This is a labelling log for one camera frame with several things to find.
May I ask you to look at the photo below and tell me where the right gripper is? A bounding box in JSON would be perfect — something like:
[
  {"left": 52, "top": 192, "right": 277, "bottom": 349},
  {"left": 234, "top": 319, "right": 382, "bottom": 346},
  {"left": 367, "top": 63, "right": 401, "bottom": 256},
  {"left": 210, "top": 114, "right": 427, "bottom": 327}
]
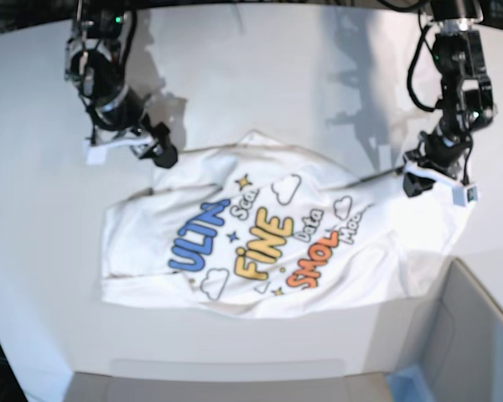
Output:
[{"left": 86, "top": 85, "right": 178, "bottom": 168}]

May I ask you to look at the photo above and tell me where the white t-shirt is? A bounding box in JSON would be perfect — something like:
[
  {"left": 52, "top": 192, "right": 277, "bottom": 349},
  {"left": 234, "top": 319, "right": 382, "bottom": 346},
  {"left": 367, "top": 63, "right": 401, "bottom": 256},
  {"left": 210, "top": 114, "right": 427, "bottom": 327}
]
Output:
[{"left": 100, "top": 131, "right": 471, "bottom": 319}]

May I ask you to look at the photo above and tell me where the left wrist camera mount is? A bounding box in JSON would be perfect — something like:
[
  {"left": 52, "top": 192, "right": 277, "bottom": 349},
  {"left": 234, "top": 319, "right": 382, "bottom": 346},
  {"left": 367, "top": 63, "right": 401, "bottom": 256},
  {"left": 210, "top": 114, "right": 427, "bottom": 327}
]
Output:
[{"left": 402, "top": 162, "right": 479, "bottom": 207}]

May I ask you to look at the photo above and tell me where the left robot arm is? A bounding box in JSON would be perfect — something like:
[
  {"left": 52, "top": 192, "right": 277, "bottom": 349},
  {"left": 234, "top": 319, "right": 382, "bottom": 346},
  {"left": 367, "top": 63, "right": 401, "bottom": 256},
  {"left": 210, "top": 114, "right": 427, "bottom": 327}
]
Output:
[{"left": 402, "top": 1, "right": 496, "bottom": 204}]

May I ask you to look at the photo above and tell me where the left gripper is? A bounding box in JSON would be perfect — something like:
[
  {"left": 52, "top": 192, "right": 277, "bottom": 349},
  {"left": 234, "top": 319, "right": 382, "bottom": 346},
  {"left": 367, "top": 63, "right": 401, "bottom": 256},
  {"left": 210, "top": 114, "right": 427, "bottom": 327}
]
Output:
[{"left": 402, "top": 131, "right": 474, "bottom": 198}]

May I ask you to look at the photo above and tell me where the grey cardboard box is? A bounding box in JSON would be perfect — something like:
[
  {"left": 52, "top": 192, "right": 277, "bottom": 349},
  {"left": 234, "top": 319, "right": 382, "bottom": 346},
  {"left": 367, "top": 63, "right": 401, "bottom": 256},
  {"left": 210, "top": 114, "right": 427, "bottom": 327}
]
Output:
[{"left": 366, "top": 258, "right": 503, "bottom": 401}]

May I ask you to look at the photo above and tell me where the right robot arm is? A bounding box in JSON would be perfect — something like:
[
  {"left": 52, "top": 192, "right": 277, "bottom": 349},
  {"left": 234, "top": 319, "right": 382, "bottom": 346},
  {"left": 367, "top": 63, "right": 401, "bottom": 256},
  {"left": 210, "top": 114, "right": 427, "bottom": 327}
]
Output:
[{"left": 64, "top": 1, "right": 178, "bottom": 169}]

